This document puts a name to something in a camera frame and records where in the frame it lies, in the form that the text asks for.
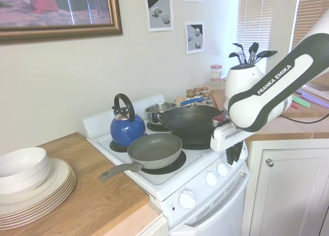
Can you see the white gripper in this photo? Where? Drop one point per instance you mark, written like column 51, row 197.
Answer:
column 222, row 141

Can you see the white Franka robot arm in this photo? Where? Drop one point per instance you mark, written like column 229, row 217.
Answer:
column 264, row 105

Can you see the white electric stove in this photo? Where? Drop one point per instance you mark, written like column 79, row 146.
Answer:
column 195, row 169

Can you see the silver cabinet knob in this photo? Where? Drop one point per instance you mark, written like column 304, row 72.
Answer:
column 269, row 162

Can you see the black coil burner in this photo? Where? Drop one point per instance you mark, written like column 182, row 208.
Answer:
column 195, row 144
column 117, row 146
column 174, row 166
column 154, row 126

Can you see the wooden cutting board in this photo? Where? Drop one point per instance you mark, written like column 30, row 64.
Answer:
column 218, row 98

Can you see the black wok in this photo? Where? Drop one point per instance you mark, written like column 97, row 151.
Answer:
column 187, row 120

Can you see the large white oven knob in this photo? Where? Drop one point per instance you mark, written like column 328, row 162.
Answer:
column 187, row 200

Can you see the white cabinet door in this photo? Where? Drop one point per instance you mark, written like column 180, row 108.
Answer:
column 290, row 189

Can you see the red knife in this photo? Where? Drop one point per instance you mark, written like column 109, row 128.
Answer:
column 294, row 106

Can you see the grey frying pan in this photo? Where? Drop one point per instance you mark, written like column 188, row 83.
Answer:
column 154, row 148

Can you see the green knife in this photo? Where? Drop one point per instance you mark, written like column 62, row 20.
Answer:
column 302, row 101

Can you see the purple knife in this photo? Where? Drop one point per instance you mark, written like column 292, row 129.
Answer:
column 313, row 97

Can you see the black kitchen spoon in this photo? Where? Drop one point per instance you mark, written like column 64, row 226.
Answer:
column 234, row 54

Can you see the black slotted spoon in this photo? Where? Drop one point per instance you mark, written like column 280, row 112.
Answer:
column 267, row 53

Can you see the black kitchen turner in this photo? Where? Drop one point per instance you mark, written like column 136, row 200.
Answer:
column 254, row 49

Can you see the black kitchen spatula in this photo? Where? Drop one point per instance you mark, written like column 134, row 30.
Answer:
column 237, row 45

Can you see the medium grey shapes paper print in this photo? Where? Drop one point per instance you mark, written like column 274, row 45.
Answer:
column 194, row 38

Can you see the large grey shapes paper print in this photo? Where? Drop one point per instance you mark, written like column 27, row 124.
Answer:
column 158, row 12

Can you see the cream dinner plate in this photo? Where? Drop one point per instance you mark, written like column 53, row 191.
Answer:
column 38, row 215
column 38, row 206
column 38, row 209
column 38, row 212
column 60, row 174

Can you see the white bowl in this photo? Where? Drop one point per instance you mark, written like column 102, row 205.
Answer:
column 23, row 161
column 38, row 180

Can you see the stack of white plates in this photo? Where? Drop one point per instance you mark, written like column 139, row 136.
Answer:
column 38, row 217

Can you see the gold framed painting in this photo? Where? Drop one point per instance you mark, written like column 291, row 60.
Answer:
column 51, row 9

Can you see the grey red wrist mount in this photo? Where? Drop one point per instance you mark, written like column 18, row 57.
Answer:
column 218, row 119

